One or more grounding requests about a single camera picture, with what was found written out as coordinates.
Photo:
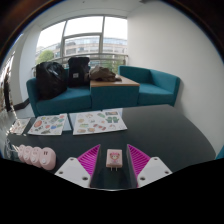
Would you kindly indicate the teal sofa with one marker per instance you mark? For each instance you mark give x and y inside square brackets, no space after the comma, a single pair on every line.
[66,101]

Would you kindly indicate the small-print sticker sheet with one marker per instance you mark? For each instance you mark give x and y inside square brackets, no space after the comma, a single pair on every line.
[19,126]

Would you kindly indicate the teal armchair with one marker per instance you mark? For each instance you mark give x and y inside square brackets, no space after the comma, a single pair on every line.
[156,90]

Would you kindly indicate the person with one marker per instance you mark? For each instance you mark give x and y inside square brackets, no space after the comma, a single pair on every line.
[7,90]

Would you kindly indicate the pink power strip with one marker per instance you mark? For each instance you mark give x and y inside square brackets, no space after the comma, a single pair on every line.
[40,156]

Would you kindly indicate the shiny black backpack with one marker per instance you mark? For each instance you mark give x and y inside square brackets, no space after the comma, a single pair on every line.
[50,80]

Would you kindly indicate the metal window railing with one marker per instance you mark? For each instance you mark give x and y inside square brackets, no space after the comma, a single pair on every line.
[110,56]

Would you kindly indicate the black backpack with label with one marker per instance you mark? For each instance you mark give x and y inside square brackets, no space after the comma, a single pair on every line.
[78,71]

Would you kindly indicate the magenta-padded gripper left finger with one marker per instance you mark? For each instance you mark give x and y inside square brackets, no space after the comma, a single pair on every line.
[71,171]

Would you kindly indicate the large window frame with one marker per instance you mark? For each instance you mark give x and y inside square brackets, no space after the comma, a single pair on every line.
[62,41]

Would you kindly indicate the pink charger block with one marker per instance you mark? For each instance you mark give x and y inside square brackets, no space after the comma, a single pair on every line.
[114,158]

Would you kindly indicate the teal chair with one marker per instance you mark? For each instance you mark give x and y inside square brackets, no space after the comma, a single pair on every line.
[220,153]

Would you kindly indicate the colourful sticker sheet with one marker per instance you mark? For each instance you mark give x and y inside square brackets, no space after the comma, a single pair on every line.
[48,125]
[98,122]

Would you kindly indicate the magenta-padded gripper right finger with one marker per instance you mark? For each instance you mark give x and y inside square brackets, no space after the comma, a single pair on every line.
[155,171]

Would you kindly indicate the teal wooden-top side table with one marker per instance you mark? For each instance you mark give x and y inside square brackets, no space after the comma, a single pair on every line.
[115,95]

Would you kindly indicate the brown jacket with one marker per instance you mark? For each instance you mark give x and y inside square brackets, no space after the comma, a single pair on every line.
[103,74]

